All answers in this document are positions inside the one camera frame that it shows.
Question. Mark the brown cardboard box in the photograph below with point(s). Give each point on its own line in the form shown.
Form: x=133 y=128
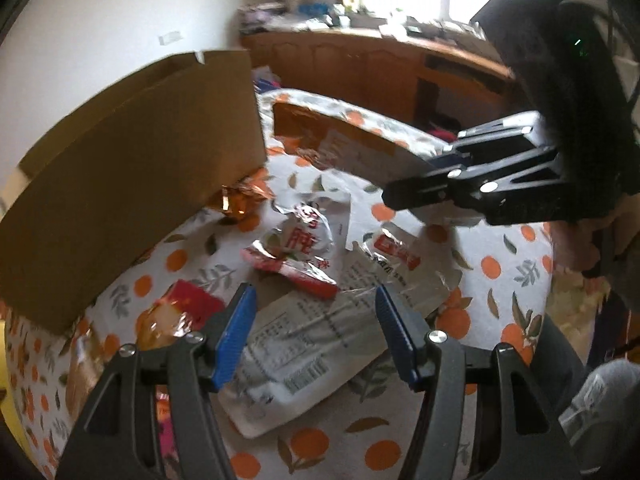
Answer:
x=125 y=185

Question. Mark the person's right hand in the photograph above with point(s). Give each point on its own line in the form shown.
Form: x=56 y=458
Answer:
x=575 y=245

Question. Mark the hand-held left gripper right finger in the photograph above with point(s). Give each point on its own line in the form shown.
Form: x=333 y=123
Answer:
x=397 y=340

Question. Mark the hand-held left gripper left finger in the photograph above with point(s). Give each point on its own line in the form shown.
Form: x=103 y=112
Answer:
x=235 y=330

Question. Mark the blue and pink cloth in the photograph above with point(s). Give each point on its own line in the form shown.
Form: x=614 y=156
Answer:
x=265 y=80

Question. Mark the person's grey shoe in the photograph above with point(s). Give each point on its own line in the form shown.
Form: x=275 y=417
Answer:
x=605 y=410

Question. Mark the clutter of boxes and papers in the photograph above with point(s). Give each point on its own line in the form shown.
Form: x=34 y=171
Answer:
x=320 y=17

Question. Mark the round white and red packet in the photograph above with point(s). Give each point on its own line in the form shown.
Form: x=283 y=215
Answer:
x=300 y=240

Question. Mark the white wall switch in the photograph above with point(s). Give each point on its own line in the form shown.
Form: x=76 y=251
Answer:
x=170 y=38

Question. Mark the yellow snack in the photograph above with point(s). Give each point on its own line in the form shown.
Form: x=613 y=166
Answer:
x=165 y=320

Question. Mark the orange foil snack packet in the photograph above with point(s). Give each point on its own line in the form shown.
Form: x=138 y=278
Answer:
x=240 y=200

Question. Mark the pink snack packet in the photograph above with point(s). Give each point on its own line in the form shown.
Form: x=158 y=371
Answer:
x=165 y=425

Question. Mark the orange print tablecloth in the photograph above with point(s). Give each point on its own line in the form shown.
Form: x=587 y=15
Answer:
x=500 y=270

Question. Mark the large white printed packet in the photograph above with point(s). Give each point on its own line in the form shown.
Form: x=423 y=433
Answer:
x=310 y=355

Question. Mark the red cloth bundle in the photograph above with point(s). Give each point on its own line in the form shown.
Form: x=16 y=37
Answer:
x=442 y=132

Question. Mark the red stick snack packet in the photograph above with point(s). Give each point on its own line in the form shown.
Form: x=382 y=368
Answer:
x=300 y=277

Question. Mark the brown cardboard sheet with label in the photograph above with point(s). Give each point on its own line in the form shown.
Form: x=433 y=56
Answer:
x=320 y=125

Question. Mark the clear packet with red label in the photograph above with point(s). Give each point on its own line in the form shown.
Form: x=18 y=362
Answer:
x=400 y=260

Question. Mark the brown clear snack packet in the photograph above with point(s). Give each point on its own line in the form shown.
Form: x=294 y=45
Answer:
x=80 y=385

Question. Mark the person's dark trouser leg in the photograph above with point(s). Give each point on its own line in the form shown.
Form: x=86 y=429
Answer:
x=565 y=345

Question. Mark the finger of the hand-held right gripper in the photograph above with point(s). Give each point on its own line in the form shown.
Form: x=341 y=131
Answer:
x=430 y=190
x=500 y=140

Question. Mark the wooden cabinet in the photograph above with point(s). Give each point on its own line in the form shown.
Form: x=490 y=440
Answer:
x=350 y=60

